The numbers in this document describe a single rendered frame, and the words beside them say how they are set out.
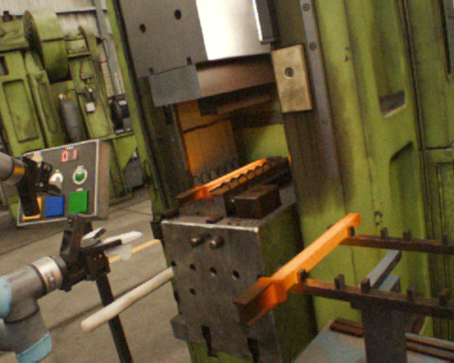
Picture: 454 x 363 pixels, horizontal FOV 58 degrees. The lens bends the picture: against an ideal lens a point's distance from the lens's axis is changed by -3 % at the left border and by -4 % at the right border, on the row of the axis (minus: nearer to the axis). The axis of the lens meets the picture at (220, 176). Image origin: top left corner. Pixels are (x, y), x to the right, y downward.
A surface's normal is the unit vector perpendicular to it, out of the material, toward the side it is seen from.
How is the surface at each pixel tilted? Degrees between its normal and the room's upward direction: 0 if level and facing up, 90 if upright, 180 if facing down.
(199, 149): 90
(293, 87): 90
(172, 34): 90
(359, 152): 90
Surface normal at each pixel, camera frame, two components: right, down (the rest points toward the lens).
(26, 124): 0.55, 0.04
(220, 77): 0.76, -0.02
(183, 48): -0.62, 0.29
